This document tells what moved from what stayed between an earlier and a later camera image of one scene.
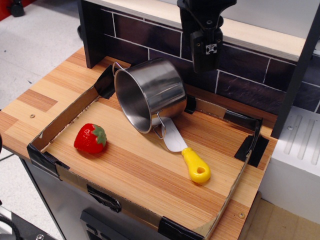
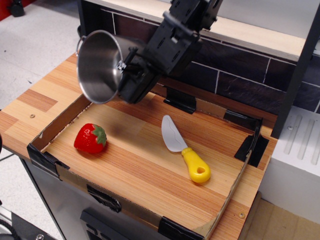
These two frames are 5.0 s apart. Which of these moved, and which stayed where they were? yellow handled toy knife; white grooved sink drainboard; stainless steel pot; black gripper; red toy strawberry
Moved: stainless steel pot; black gripper
Stayed: red toy strawberry; white grooved sink drainboard; yellow handled toy knife
